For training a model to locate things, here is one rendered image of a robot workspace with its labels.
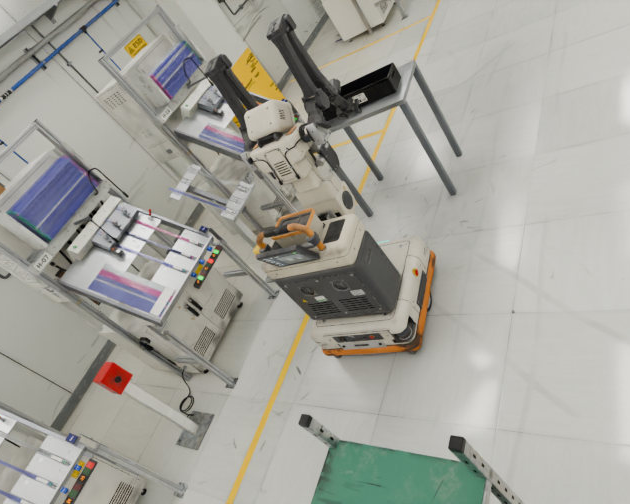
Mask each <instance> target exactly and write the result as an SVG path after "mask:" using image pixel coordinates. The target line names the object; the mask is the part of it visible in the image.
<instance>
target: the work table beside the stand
mask: <svg viewBox="0 0 630 504"><path fill-rule="evenodd" d="M397 70H398V72H399V74H400V76H401V79H400V83H399V86H398V89H397V92H396V93H394V94H391V95H389V96H386V97H384V98H382V99H379V100H377V101H374V102H372V103H370V104H367V105H365V106H363V107H361V109H362V113H360V112H356V111H353V112H351V113H348V114H347V115H348V119H338V118H337V117H336V118H334V119H332V120H329V121H327V122H330V123H331V125H332V127H331V128H328V130H330V131H331V132H332V133H333V132H335V131H338V130H340V129H344V131H345V132H346V134H347V135H348V137H349V138H350V140H351V141H352V143H353V144H354V146H355V147H356V148H357V150H358V151H359V153H360V154H361V156H362V157H363V159H364V160H365V162H366V163H367V165H368V166H369V168H370V169H371V171H372V172H373V174H374V175H375V177H376V178H377V180H378V181H381V180H383V178H384V176H383V175H382V173H381V172H380V170H379V169H378V167H377V166H376V164H375V163H374V161H373V160H372V158H371V157H370V155H369V154H368V152H367V151H366V149H365V148H364V146H363V145H362V143H361V142H360V140H359V139H358V137H357V136H356V134H355V133H354V131H353V130H352V128H351V127H350V125H352V124H355V123H357V122H360V121H362V120H365V119H367V118H370V117H372V116H375V115H377V114H380V113H382V112H385V111H387V110H390V109H392V108H395V107H397V106H399V107H400V108H401V110H402V112H403V114H404V115H405V117H406V119H407V121H408V122H409V124H410V126H411V128H412V129H413V131H414V133H415V135H416V136H417V138H418V140H419V142H420V143H421V145H422V147H423V148H424V150H425V152H426V154H427V155H428V157H429V159H430V161H431V162H432V164H433V166H434V168H435V169H436V171H437V173H438V175H439V176H440V178H441V180H442V182H443V183H444V185H445V187H446V189H447V190H448V192H449V194H450V196H453V195H456V193H457V190H456V188H455V187H454V185H453V183H452V181H451V179H450V178H449V176H448V174H447V172H446V170H445V169H444V167H443V165H442V163H441V161H440V160H439V158H438V156H437V154H436V153H435V151H434V149H433V147H432V145H431V144H430V142H429V140H428V138H427V136H426V135H425V133H424V131H423V129H422V127H421V126H420V124H419V122H418V120H417V118H416V117H415V115H414V113H413V111H412V109H411V108H410V106H409V104H408V102H407V101H406V98H407V95H408V91H409V88H410V84H411V81H412V77H413V76H414V77H415V79H416V81H417V83H418V85H419V87H420V89H421V91H422V93H423V95H424V96H425V98H426V100H427V102H428V104H429V106H430V108H431V110H432V112H433V113H434V115H435V117H436V119H437V121H438V123H439V125H440V127H441V129H442V130H443V132H444V134H445V136H446V138H447V140H448V142H449V144H450V146H451V147H452V149H453V151H454V153H455V155H456V157H460V156H462V151H461V149H460V147H459V145H458V143H457V141H456V139H455V137H454V135H453V133H452V131H451V129H450V127H449V125H448V124H447V122H446V120H445V118H444V116H443V114H442V112H441V110H440V108H439V106H438V104H437V102H436V100H435V98H434V96H433V94H432V93H431V91H430V89H429V87H428V85H427V83H426V81H425V79H424V77H423V75H422V73H421V71H420V69H419V67H418V65H417V64H416V62H415V60H413V61H410V62H408V63H406V64H404V65H402V66H399V67H397ZM334 172H335V171H334ZM335 173H336V172H335ZM336 174H337V176H338V177H339V179H340V180H341V181H344V182H345V183H346V184H347V186H348V188H349V189H350V191H351V193H352V194H353V196H354V198H355V200H356V202H357V203H358V204H359V206H360V207H361V208H362V210H363V211H364V213H365V214H366V215H367V217H371V216H373V211H372V210H371V208H370V207H369V206H368V204H367V203H366V202H365V200H364V199H363V197H362V196H361V195H360V193H359V192H358V190H357V189H356V188H355V186H354V185H353V183H352V182H351V181H350V179H349V178H348V177H347V175H346V174H345V172H344V171H343V170H342V168H341V167H340V165H339V167H338V170H337V173H336Z"/></svg>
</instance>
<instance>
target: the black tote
mask: <svg viewBox="0 0 630 504"><path fill-rule="evenodd" d="M400 79H401V76H400V74H399V72H398V70H397V68H396V66H395V65H394V63H393V62H392V63H390V64H388V65H386V66H383V67H381V68H379V69H377V70H375V71H373V72H371V73H368V74H366V75H364V76H362V77H360V78H358V79H355V80H353V81H351V82H349V83H347V84H345V85H343V86H341V93H340V94H339V95H340V96H341V97H343V98H344V99H345V100H347V99H349V98H353V99H354V100H355V99H358V101H359V105H360V107H363V106H365V105H367V104H370V103H372V102H374V101H377V100H379V99H382V98H384V97H386V96H389V95H391V94H394V93H396V92H397V89H398V86H399V83H400ZM322 112H323V117H325V121H329V120H332V119H334V118H336V117H337V114H336V107H335V106H334V105H333V104H332V103H330V106H329V108H327V109H326V110H323V111H322Z"/></svg>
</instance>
